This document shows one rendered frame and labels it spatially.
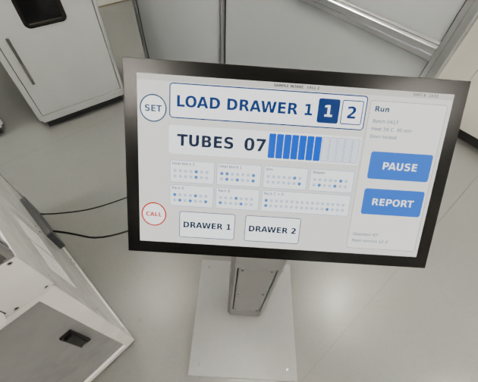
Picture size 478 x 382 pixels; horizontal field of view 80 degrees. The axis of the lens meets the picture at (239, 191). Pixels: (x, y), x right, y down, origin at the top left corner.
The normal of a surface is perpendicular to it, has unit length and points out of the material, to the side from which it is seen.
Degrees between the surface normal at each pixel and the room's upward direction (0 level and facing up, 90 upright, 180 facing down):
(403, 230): 50
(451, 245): 0
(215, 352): 3
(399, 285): 1
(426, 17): 90
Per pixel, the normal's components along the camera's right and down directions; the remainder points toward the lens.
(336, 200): 0.00, 0.25
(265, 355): 0.05, -0.55
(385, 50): -0.76, 0.51
